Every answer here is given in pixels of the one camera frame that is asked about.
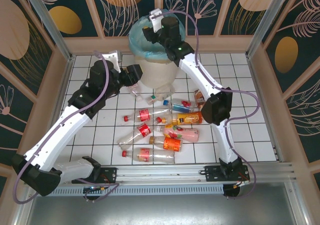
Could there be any clear bottle red-white label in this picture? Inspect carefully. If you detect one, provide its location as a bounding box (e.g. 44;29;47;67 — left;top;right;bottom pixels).
127;82;144;103

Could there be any crushed clear bottle green label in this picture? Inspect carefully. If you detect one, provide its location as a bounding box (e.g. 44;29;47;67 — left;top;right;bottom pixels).
146;83;176;106

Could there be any clear cola bottle red label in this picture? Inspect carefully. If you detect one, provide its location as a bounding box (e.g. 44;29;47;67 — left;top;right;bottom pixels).
122;107;173;124
121;147;176;165
117;116;163;151

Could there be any pink drink bottle white cap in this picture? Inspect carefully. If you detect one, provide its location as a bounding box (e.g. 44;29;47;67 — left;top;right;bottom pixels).
154;124;201;143

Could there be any orange-labelled bottle orange cap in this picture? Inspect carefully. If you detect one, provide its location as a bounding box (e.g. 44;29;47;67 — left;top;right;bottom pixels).
148;135;184;153

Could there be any light blue bin liner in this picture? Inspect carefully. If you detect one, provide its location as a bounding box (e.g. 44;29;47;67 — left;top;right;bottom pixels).
128;11;187;62

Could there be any cream plastic waste bin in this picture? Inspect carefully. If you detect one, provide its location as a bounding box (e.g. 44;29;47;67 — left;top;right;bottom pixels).
134;53;181;90

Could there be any brown coffee drink bottle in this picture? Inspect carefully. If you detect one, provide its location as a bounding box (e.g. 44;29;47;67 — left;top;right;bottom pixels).
193;88;208;111

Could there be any grey metal sheet panel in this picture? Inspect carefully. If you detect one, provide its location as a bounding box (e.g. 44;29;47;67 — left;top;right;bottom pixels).
14;182;308;225

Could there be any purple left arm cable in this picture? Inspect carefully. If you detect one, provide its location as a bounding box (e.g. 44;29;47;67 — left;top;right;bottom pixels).
12;50;121;205

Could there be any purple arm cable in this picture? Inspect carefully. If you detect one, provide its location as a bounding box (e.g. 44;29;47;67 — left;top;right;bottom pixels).
12;50;121;205
151;9;261;200

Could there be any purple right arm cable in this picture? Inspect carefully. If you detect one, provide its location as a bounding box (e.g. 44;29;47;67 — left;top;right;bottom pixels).
151;9;261;200

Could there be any aluminium table edge rail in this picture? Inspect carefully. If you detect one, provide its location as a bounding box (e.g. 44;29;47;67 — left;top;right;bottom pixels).
42;54;76;166
246;54;286;165

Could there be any aluminium frame post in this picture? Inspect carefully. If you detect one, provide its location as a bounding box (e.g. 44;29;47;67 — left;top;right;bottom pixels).
245;0;301;60
19;0;76;62

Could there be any aluminium mounting rail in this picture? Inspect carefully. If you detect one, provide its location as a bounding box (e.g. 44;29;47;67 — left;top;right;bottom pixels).
99;162;297;185

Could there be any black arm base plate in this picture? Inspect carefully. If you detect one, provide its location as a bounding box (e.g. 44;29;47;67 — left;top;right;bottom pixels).
204;164;251;183
71;166;118;185

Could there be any grey slotted cable duct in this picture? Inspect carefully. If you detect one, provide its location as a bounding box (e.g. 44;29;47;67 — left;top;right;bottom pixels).
53;184;225;198

